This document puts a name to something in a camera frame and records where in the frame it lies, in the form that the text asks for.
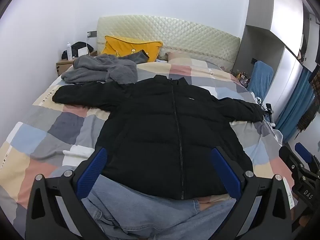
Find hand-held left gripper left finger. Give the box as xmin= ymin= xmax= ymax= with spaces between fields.
xmin=25 ymin=147 xmax=108 ymax=240

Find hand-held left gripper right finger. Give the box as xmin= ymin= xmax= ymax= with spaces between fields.
xmin=211 ymin=147 xmax=293 ymax=240

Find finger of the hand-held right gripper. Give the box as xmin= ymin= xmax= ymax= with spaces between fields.
xmin=278 ymin=145 xmax=304 ymax=180
xmin=294 ymin=142 xmax=320 ymax=178

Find black puffer jacket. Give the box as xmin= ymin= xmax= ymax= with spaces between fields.
xmin=52 ymin=75 xmax=265 ymax=200

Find white sock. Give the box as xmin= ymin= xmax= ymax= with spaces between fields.
xmin=62 ymin=149 xmax=97 ymax=158

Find brown plaid garment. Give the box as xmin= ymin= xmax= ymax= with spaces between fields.
xmin=298 ymin=95 xmax=318 ymax=132

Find blue curtain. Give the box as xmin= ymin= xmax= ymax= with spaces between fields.
xmin=275 ymin=67 xmax=316 ymax=143

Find black clamp stand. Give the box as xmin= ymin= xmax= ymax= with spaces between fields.
xmin=260 ymin=99 xmax=275 ymax=125

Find checked pastel bed cover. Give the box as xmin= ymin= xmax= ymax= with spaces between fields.
xmin=0 ymin=55 xmax=297 ymax=240

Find light blue jeans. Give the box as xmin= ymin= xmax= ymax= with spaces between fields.
xmin=82 ymin=174 xmax=237 ymax=240

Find black hanging garment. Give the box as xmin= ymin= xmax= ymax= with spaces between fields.
xmin=309 ymin=64 xmax=320 ymax=94

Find blue covered chair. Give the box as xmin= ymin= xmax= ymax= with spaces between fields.
xmin=247 ymin=60 xmax=273 ymax=101

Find grey fleece garment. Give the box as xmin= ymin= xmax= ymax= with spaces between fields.
xmin=61 ymin=54 xmax=138 ymax=85

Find wooden nightstand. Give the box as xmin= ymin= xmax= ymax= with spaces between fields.
xmin=56 ymin=51 xmax=98 ymax=77

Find black bag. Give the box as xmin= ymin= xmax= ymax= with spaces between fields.
xmin=62 ymin=41 xmax=94 ymax=60

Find yellow pillow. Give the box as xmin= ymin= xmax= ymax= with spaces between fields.
xmin=101 ymin=35 xmax=163 ymax=63

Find grey wardrobe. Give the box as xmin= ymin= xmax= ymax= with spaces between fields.
xmin=233 ymin=0 xmax=314 ymax=120

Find cream quilted headboard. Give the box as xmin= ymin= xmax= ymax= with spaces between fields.
xmin=96 ymin=15 xmax=241 ymax=72

